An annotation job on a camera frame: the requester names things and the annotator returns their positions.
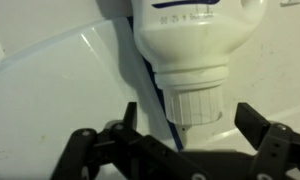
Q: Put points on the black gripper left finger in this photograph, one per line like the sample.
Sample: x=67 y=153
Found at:
x=123 y=150

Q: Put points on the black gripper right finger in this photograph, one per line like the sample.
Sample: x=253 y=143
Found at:
x=276 y=146

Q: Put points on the white capped laundry bottle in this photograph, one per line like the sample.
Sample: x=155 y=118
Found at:
x=190 y=50

